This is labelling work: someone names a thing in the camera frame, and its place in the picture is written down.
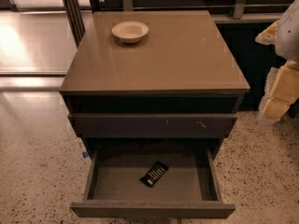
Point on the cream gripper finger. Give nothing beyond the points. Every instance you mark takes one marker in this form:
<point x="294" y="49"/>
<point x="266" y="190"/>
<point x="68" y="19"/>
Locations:
<point x="281" y="90"/>
<point x="268" y="35"/>

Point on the black rxbar chocolate bar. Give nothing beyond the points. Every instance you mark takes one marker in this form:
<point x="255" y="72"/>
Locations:
<point x="154" y="174"/>

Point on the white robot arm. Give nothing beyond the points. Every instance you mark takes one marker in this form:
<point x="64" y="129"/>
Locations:
<point x="287" y="36"/>

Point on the grey drawer cabinet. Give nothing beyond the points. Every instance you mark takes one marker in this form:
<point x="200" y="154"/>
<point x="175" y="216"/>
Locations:
<point x="182" y="66"/>

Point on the open middle drawer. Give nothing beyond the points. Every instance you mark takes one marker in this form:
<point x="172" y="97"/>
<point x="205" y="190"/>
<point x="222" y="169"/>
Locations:
<point x="188" y="189"/>

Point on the closed top drawer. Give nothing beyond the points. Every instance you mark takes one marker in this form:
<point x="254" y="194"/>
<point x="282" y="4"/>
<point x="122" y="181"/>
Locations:
<point x="153" y="125"/>

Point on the white ceramic bowl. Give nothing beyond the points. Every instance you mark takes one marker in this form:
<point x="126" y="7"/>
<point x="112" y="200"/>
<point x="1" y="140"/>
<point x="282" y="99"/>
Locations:
<point x="130" y="32"/>

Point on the blue tape piece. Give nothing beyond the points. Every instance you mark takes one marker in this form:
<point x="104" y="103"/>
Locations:
<point x="85" y="154"/>

